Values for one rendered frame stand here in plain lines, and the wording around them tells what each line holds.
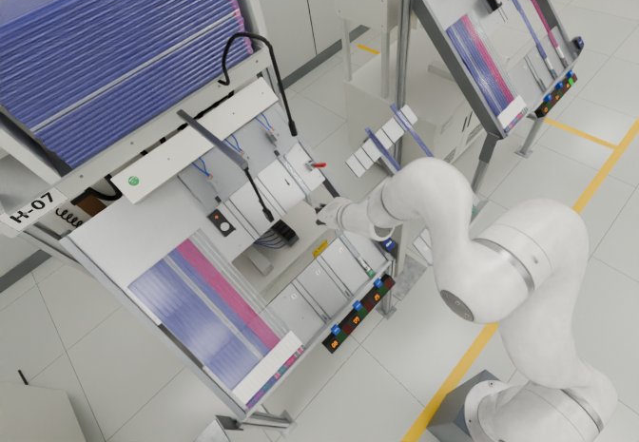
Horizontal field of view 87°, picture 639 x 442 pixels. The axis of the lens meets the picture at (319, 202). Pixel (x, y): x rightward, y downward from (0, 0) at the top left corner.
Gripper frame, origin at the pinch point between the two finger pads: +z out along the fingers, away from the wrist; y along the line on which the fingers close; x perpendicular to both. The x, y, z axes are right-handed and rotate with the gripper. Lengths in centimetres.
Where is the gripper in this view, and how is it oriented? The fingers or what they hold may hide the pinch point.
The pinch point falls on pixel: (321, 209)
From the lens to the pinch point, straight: 111.8
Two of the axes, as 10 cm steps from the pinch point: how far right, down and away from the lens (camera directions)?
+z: -4.8, -1.0, 8.7
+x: 5.2, 7.7, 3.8
